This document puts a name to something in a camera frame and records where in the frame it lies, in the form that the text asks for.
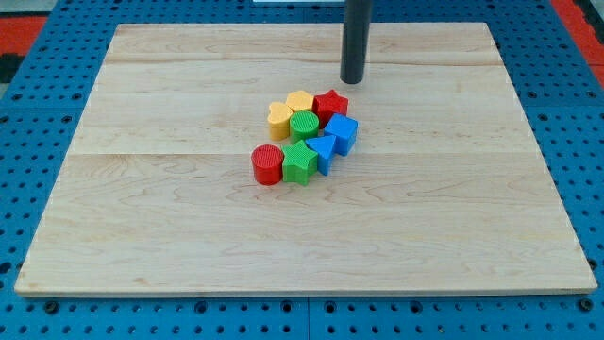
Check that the green star block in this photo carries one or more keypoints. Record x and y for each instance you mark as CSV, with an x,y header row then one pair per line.
x,y
299,164

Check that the blue triangle block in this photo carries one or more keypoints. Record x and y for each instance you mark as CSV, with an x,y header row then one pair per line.
x,y
325,148

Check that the red cylinder block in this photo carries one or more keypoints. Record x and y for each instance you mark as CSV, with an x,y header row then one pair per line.
x,y
267,162

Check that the green cylinder block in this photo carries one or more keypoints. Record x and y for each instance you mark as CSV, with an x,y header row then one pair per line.
x,y
303,125

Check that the yellow heart block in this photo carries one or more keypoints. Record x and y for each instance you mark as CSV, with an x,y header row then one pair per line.
x,y
278,121

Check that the blue cube block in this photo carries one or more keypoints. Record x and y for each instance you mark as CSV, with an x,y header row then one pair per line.
x,y
344,129

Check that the yellow pentagon block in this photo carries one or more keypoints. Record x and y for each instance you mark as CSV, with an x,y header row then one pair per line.
x,y
299,101

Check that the red star block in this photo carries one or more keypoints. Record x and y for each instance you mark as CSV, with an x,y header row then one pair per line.
x,y
327,104

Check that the light wooden board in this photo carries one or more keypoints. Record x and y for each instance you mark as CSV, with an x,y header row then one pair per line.
x,y
445,192

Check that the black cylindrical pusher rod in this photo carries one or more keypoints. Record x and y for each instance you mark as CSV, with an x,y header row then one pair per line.
x,y
357,19

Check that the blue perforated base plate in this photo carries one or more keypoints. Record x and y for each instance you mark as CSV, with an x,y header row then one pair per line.
x,y
43,103

